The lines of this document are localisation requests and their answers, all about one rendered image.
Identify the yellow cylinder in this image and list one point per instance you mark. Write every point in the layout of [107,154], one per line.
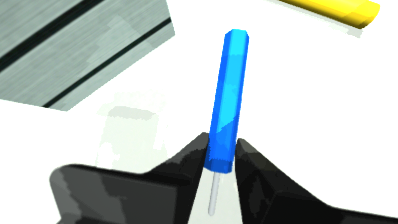
[355,13]

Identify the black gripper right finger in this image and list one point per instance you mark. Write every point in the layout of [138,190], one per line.
[267,195]

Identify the blue stylus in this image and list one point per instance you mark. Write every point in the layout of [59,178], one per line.
[226,109]

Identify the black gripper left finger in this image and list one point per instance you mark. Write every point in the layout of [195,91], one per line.
[163,195]

